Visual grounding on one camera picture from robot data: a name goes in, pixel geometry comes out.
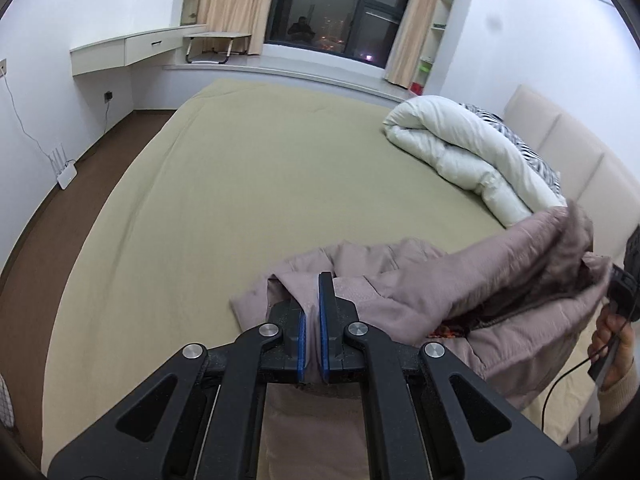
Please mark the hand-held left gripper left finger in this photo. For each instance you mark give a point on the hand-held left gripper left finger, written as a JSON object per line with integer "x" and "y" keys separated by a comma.
{"x": 300, "y": 345}

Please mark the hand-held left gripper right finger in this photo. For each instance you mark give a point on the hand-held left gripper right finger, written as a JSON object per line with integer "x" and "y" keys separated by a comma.
{"x": 324, "y": 345}

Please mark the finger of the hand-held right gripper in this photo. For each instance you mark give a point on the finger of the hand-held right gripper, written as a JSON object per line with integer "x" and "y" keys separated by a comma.
{"x": 622, "y": 292}

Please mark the mauve hooded padded coat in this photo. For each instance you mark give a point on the mauve hooded padded coat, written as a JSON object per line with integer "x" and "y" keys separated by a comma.
{"x": 400, "y": 280}

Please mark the person's right forearm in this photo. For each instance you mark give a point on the person's right forearm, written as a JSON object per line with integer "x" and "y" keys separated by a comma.
{"x": 622, "y": 400}

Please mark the person's right hand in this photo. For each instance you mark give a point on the person's right hand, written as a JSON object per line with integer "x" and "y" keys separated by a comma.
{"x": 620, "y": 355}

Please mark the beige padded headboard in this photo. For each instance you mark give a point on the beige padded headboard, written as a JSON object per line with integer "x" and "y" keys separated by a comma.
{"x": 575, "y": 140}

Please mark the zebra striped pillow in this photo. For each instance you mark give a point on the zebra striped pillow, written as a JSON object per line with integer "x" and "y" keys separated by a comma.
{"x": 542, "y": 165}

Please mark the bed with olive sheet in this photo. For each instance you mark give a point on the bed with olive sheet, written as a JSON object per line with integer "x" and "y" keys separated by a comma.
{"x": 250, "y": 185}

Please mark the white folded duvet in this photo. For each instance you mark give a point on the white folded duvet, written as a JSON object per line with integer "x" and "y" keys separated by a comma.
{"x": 450, "y": 135}

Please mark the red box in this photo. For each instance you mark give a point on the red box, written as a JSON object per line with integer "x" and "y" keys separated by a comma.
{"x": 416, "y": 88}

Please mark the green box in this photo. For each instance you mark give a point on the green box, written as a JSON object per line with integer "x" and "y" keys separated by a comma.
{"x": 425, "y": 66}

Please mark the white router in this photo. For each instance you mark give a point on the white router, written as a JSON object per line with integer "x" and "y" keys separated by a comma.
{"x": 67, "y": 175}

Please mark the checked cloth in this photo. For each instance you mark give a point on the checked cloth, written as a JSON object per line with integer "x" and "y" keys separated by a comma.
{"x": 5, "y": 400}

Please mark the beige curtain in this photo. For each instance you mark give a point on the beige curtain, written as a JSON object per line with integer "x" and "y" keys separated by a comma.
{"x": 415, "y": 35}
{"x": 235, "y": 0}

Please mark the folding lap table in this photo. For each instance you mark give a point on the folding lap table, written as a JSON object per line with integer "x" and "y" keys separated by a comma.
{"x": 215, "y": 36}

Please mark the white floating desk with drawer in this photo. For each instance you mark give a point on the white floating desk with drawer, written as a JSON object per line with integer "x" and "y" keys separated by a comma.
{"x": 150, "y": 45}

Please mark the dark window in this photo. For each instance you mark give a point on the dark window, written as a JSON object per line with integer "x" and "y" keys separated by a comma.
{"x": 325, "y": 0}

